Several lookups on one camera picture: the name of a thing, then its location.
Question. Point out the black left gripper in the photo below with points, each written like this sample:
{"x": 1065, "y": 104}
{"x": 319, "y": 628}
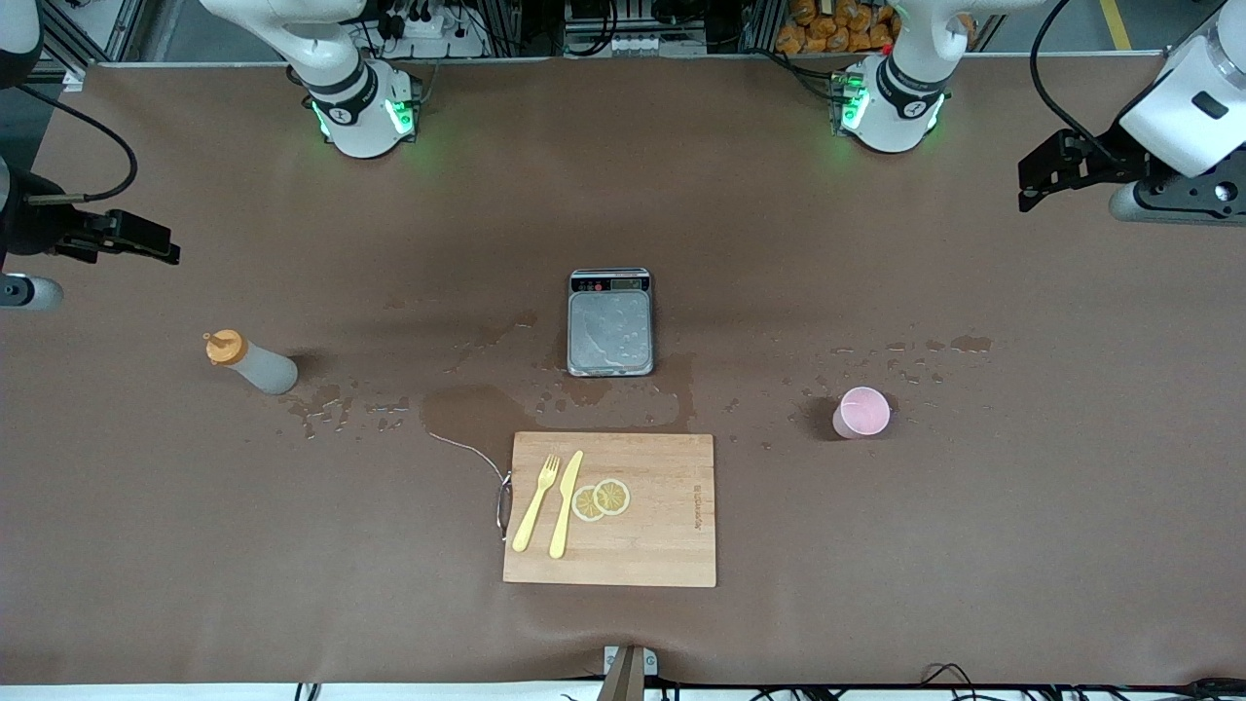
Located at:
{"x": 1119, "y": 155}

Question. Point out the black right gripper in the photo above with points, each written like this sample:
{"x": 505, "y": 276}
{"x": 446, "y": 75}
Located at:
{"x": 31, "y": 224}

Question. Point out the squeeze bottle with orange cap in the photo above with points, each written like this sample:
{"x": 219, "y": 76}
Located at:
{"x": 263, "y": 370}

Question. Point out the pink cup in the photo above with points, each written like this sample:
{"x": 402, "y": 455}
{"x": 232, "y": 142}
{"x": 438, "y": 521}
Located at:
{"x": 861, "y": 414}

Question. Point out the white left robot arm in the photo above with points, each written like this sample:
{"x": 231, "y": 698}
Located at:
{"x": 891, "y": 107}

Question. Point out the orange snack bag pile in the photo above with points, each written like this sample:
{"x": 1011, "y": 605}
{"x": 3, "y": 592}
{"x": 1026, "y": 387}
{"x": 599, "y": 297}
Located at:
{"x": 827, "y": 29}

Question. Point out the white power strip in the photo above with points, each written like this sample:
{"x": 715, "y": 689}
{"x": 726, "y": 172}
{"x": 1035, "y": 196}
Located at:
{"x": 428, "y": 27}

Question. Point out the white connector block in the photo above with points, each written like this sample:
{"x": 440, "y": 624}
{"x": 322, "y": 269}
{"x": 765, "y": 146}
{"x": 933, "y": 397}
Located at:
{"x": 642, "y": 44}

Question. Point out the digital kitchen scale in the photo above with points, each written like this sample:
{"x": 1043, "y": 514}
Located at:
{"x": 608, "y": 336}

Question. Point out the yellow plastic fork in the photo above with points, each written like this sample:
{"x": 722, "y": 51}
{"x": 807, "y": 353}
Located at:
{"x": 531, "y": 521}

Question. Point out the yellow plastic knife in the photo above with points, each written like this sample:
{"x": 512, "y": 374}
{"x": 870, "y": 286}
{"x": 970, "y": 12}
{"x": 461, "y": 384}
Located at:
{"x": 565, "y": 516}

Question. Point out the lemon slice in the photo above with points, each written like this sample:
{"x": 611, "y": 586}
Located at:
{"x": 613, "y": 497}
{"x": 584, "y": 506}

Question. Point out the wooden cutting board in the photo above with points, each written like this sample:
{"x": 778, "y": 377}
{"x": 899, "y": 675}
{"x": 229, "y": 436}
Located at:
{"x": 662, "y": 526}

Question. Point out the metal camera stand bracket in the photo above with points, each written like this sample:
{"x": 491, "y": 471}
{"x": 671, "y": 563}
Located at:
{"x": 628, "y": 677}

